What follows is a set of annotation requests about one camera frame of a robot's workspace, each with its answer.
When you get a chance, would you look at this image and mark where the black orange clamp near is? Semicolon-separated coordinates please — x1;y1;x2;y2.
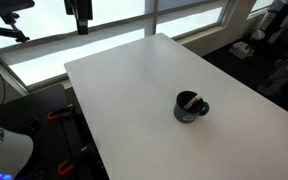
57;146;90;176

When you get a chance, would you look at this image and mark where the black orange clamp far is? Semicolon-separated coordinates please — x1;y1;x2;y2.
47;104;76;121

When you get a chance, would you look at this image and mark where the white device on floor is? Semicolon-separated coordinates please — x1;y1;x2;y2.
229;41;254;60

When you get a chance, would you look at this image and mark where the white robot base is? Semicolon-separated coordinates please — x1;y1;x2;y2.
0;127;33;180

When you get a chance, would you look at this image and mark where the red and white marker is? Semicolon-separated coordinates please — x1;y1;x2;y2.
184;95;202;110

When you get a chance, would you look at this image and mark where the black orange clamp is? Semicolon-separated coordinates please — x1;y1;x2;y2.
57;146;90;176
47;104;76;121

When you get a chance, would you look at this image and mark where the black perforated mounting board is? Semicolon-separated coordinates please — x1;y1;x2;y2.
15;83;100;180

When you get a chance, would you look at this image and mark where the dark blue ceramic mug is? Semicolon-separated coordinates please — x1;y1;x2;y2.
173;91;210;123

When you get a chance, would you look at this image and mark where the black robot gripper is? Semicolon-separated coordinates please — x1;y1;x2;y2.
64;0;93;35

